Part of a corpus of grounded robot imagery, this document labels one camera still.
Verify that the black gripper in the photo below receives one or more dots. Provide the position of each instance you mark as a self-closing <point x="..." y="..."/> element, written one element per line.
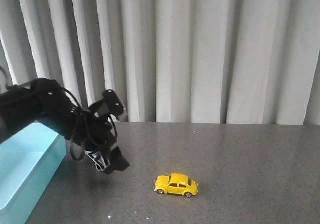
<point x="95" y="133"/>

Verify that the yellow toy beetle car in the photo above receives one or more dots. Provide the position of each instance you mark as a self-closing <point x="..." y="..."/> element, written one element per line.
<point x="176" y="183"/>

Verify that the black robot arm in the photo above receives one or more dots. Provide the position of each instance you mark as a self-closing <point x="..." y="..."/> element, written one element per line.
<point x="44" y="101"/>

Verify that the light blue storage box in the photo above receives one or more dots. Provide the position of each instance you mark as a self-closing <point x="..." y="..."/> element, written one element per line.
<point x="28" y="161"/>

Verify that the grey pleated curtain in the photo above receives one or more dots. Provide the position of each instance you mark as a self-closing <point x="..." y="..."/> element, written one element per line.
<point x="200" y="61"/>

